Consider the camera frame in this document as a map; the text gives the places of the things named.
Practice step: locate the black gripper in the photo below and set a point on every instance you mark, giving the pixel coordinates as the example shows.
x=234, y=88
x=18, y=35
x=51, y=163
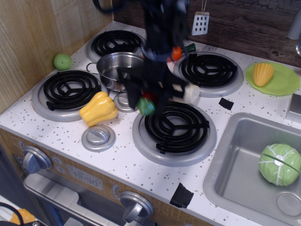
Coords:
x=155, y=77

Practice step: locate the red toy pepper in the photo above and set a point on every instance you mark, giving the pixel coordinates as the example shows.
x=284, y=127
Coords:
x=147, y=103

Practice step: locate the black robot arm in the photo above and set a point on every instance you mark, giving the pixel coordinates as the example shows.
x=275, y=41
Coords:
x=166, y=24

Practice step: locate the yellow toy bell pepper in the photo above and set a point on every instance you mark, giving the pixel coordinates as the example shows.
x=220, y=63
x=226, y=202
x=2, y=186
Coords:
x=100, y=108

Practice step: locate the silver stovetop knob middle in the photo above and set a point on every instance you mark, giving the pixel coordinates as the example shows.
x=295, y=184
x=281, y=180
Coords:
x=122, y=104

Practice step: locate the silver stovetop knob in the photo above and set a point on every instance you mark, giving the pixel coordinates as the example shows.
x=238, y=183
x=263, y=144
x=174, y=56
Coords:
x=98, y=138
x=122, y=104

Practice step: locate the white toy bottle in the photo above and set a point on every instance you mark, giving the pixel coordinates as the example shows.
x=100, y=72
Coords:
x=191, y=94

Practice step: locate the orange toy carrot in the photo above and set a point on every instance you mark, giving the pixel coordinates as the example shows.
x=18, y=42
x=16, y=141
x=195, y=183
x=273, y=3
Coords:
x=178, y=51

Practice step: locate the front right black burner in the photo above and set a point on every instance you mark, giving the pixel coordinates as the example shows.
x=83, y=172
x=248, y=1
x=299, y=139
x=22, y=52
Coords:
x=181, y=136

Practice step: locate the silver stovetop knob front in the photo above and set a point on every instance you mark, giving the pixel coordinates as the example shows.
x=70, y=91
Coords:
x=98, y=138

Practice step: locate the black tape piece small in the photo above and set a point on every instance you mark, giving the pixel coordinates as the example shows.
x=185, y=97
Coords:
x=226, y=104

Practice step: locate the hanging silver slotted spatula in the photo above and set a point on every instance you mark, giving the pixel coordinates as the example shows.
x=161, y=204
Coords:
x=201, y=21

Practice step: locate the front left black burner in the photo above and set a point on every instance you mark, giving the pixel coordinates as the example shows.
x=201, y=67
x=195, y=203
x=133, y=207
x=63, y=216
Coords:
x=61, y=95

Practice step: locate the green toy apple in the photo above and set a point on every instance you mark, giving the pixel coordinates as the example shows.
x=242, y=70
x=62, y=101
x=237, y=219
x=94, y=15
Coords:
x=62, y=62

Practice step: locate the black tape piece front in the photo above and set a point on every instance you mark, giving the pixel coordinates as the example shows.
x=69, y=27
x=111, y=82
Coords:
x=182, y=197

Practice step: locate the right silver oven dial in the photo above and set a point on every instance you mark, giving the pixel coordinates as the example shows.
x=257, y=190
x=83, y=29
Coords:
x=137, y=208

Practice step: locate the silver oven dial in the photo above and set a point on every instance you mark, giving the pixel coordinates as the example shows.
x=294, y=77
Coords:
x=137, y=208
x=35, y=160

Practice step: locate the yellow toy corn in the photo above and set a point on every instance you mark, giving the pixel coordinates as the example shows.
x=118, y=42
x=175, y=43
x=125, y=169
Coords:
x=262, y=73

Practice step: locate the grey toy sink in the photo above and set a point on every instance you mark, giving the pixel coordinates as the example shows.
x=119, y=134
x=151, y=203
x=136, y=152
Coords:
x=234, y=182

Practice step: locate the left silver oven dial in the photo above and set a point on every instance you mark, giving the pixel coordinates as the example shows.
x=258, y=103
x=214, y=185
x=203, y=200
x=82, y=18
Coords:
x=35, y=160

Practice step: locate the green plastic plate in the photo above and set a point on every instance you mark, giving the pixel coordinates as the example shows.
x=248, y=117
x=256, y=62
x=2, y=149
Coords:
x=284, y=80

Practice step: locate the green toy cabbage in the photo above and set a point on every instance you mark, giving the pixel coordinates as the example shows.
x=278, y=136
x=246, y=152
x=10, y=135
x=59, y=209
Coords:
x=280, y=164

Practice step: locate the silver faucet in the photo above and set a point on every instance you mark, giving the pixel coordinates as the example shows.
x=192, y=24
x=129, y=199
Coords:
x=294, y=32

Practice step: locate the yellow object bottom left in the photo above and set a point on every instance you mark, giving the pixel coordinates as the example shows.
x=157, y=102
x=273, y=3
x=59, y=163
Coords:
x=26, y=216

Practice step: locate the steel pot with handles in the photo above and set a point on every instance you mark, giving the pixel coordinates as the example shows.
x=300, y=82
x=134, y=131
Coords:
x=114, y=68

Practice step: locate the silver oven door handle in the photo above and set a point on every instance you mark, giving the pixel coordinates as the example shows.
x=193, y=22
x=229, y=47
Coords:
x=74, y=202

